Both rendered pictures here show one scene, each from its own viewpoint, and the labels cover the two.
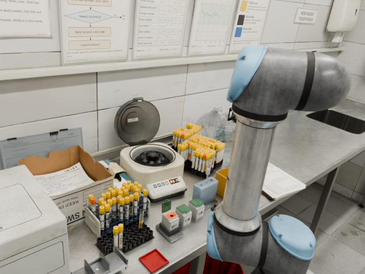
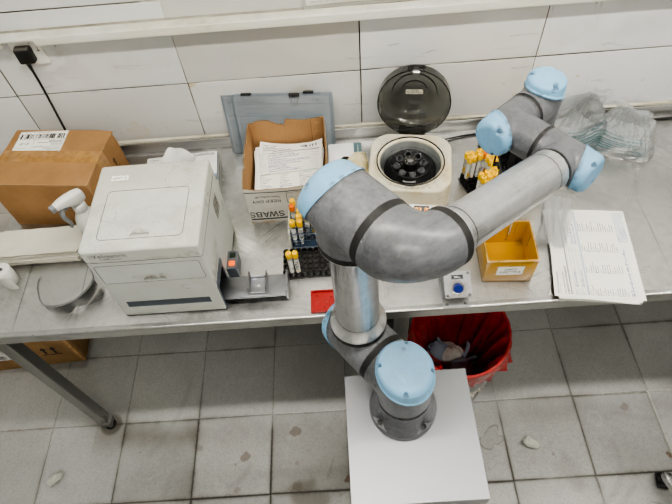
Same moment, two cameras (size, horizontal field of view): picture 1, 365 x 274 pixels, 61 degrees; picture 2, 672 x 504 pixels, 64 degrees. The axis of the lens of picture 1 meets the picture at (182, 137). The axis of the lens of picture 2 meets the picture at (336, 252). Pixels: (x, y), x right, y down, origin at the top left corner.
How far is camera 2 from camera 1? 75 cm
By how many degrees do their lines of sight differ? 45
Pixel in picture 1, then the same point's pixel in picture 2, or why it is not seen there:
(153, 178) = not seen: hidden behind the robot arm
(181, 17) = not seen: outside the picture
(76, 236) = (273, 235)
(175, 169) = (426, 196)
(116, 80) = (393, 28)
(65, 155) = (305, 126)
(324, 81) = (366, 259)
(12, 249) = (152, 255)
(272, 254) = (369, 376)
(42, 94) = (280, 44)
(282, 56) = (340, 204)
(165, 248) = not seen: hidden behind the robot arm
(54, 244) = (190, 261)
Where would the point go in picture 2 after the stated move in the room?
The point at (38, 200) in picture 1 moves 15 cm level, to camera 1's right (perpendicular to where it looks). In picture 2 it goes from (189, 214) to (231, 247)
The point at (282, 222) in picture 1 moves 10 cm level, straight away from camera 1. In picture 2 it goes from (400, 353) to (444, 332)
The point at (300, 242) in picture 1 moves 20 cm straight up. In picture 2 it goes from (393, 385) to (397, 338)
